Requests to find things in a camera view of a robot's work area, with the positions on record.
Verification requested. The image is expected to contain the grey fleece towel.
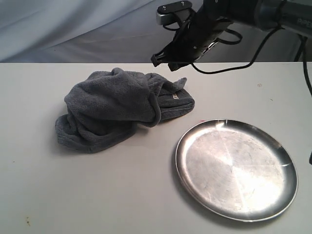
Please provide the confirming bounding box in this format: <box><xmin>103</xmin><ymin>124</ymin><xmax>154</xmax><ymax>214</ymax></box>
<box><xmin>55</xmin><ymin>68</ymin><xmax>195</xmax><ymax>154</ymax></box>

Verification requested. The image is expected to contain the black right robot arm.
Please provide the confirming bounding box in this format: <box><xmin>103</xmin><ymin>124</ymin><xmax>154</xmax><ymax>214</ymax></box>
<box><xmin>151</xmin><ymin>0</ymin><xmax>312</xmax><ymax>71</ymax></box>

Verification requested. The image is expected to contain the black camera cable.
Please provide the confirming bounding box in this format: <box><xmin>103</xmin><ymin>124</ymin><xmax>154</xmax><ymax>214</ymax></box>
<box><xmin>165</xmin><ymin>4</ymin><xmax>288</xmax><ymax>74</ymax></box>

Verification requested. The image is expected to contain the round steel plate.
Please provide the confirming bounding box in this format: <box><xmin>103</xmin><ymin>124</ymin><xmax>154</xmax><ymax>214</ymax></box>
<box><xmin>175</xmin><ymin>119</ymin><xmax>298</xmax><ymax>222</ymax></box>

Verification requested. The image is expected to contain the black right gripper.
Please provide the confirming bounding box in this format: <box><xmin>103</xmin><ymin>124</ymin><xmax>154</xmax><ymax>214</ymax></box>
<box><xmin>151</xmin><ymin>4</ymin><xmax>232</xmax><ymax>71</ymax></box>

